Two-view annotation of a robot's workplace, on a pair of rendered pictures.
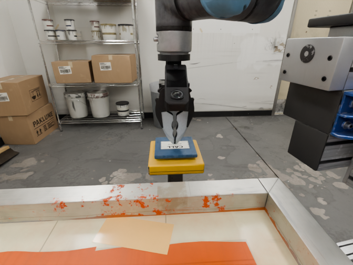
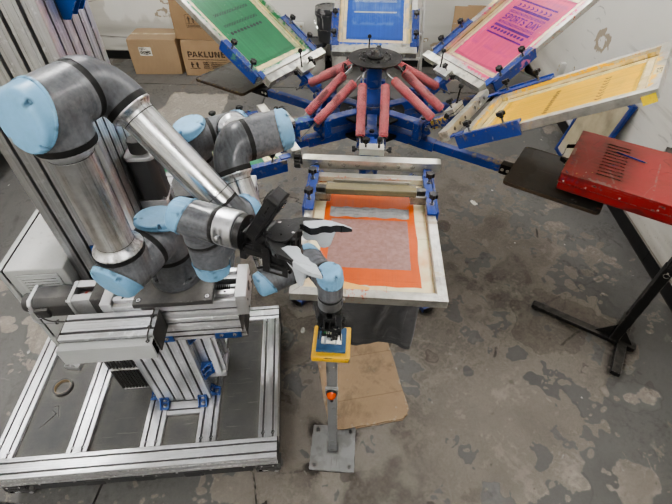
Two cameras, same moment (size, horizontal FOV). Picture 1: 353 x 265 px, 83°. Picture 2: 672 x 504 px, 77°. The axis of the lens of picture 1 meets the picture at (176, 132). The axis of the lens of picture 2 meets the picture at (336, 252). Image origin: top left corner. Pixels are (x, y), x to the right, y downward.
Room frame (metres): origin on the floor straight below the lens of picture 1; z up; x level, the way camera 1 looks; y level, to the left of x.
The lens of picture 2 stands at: (1.26, 0.13, 2.20)
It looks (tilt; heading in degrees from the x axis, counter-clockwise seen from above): 45 degrees down; 188
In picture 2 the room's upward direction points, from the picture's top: straight up
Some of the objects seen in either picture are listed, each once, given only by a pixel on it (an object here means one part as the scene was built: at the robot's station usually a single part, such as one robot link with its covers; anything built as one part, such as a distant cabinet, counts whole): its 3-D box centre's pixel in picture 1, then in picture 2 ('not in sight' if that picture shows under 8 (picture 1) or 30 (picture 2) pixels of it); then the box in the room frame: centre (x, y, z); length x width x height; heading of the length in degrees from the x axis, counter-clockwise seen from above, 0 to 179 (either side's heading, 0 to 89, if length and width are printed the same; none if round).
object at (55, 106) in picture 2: not in sight; (95, 199); (0.60, -0.48, 1.63); 0.15 x 0.12 x 0.55; 167
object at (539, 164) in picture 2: not in sight; (474, 156); (-0.88, 0.62, 0.91); 1.34 x 0.40 x 0.08; 64
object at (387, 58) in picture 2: not in sight; (369, 156); (-1.18, 0.02, 0.67); 0.39 x 0.39 x 1.35
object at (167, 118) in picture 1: (168, 124); not in sight; (0.47, 0.02, 1.02); 0.06 x 0.03 x 0.09; 4
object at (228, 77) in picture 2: not in sight; (286, 96); (-1.47, -0.59, 0.91); 1.34 x 0.40 x 0.08; 64
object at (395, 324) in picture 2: not in sight; (365, 317); (0.17, 0.11, 0.74); 0.45 x 0.03 x 0.43; 94
